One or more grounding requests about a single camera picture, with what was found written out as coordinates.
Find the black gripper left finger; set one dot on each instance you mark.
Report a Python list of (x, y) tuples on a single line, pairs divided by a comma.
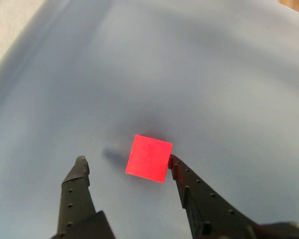
[(74, 199)]

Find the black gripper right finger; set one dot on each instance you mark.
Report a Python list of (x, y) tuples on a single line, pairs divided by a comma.
[(209, 211)]

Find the red cube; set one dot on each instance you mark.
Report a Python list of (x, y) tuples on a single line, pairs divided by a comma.
[(149, 159)]

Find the blue grey table mat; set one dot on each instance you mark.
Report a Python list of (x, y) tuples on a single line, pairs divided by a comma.
[(164, 74)]

